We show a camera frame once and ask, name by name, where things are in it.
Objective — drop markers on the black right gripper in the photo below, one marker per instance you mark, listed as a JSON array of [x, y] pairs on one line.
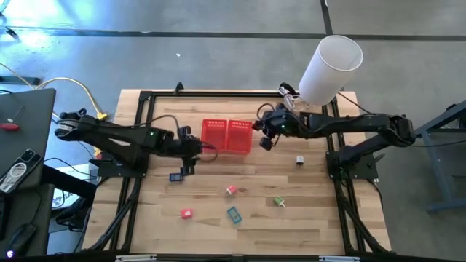
[[282, 122]]

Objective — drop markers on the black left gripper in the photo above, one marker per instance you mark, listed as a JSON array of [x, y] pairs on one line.
[[187, 147]]

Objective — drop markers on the blue rectangular box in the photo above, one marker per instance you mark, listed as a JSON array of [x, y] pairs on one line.
[[176, 177]]

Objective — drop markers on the black white tape dispenser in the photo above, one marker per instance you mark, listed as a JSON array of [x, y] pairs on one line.
[[299, 160]]

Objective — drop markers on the pink white tape dispenser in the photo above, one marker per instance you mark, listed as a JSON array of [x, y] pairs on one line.
[[231, 190]]

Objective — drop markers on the green white tape dispenser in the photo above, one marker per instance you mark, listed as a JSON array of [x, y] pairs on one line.
[[279, 201]]

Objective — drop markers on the teal rectangular box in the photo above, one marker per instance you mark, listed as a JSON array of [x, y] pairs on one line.
[[234, 214]]

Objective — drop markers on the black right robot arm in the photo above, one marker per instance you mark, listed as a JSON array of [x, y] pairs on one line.
[[364, 122]]

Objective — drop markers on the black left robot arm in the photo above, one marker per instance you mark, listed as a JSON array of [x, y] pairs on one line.
[[109, 132]]

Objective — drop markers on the small red box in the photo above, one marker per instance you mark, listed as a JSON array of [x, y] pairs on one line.
[[186, 213]]

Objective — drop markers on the white cylindrical lamp shade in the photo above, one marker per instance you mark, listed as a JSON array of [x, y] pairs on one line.
[[327, 72]]

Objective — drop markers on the white label strip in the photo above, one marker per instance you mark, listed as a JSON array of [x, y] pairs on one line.
[[136, 258], [338, 259]]

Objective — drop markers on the black bag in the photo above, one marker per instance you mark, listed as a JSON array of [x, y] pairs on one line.
[[73, 216]]

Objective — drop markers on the white printed box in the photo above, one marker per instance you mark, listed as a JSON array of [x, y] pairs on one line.
[[63, 198]]

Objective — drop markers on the smartphone in clear case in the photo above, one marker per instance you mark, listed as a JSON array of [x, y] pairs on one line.
[[22, 167]]

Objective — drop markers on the blue grey metal stand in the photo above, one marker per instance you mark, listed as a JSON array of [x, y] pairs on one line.
[[436, 165]]

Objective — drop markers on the black floor bar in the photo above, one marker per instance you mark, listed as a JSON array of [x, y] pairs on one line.
[[20, 80]]

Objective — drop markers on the small glowing pink light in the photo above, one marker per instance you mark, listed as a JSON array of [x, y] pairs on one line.
[[9, 253]]

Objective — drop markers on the black aluminium table frame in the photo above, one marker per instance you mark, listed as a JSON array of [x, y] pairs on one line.
[[236, 94]]

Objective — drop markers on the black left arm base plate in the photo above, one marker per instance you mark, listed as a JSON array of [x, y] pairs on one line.
[[109, 170]]

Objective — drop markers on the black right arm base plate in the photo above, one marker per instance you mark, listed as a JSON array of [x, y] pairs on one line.
[[364, 171]]

